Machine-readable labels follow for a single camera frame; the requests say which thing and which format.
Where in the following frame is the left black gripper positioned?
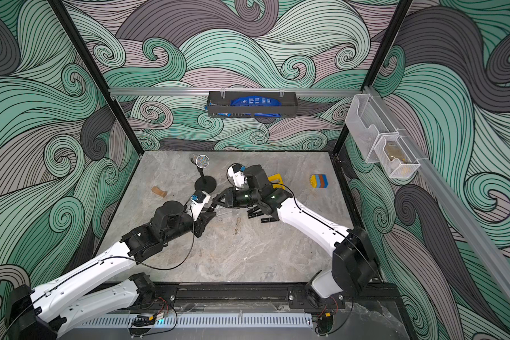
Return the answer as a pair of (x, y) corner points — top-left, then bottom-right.
(162, 205), (218, 245)

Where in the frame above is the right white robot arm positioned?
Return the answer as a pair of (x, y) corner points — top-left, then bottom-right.
(212, 163), (379, 298)

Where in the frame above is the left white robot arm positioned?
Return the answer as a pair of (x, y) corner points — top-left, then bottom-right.
(5, 201), (216, 339)

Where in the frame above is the black lipstick tube middle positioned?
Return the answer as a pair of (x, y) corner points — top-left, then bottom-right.
(248, 211), (265, 219)

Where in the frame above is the yellow triangle toy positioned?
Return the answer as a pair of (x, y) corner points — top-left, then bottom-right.
(268, 174), (286, 190)

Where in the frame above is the brown wooden block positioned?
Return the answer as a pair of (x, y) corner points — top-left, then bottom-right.
(152, 186), (167, 198)

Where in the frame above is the multicolour block stack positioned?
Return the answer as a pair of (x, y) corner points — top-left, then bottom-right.
(310, 174), (329, 188)

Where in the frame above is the blue item in tray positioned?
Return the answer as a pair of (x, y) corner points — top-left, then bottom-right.
(230, 96), (282, 107)

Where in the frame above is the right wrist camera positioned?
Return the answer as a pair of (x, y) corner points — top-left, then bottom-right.
(227, 163), (247, 189)

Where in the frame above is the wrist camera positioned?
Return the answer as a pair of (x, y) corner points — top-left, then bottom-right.
(186, 191), (211, 221)
(227, 163), (247, 189)

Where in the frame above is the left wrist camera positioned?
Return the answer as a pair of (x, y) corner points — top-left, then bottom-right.
(186, 191), (211, 221)

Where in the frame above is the black wall tray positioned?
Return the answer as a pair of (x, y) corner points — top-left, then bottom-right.
(205, 91), (299, 118)

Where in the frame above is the clear wall bin large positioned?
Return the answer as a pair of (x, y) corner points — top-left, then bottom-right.
(345, 93), (398, 163)

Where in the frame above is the white slotted cable duct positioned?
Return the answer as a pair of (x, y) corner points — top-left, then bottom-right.
(78, 313), (313, 330)

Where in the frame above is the aluminium rail back wall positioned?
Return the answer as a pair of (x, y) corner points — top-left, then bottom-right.
(109, 86), (362, 98)

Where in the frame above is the aluminium rail wall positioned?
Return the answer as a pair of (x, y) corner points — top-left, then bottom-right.
(363, 86), (510, 303)
(109, 86), (362, 98)

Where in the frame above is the clear wall bin small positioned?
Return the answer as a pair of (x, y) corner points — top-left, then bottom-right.
(373, 135), (420, 180)

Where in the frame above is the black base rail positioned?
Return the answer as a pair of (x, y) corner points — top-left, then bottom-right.
(119, 282), (406, 315)

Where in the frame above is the aluminium rail right wall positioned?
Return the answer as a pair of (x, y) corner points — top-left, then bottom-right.
(363, 86), (510, 303)

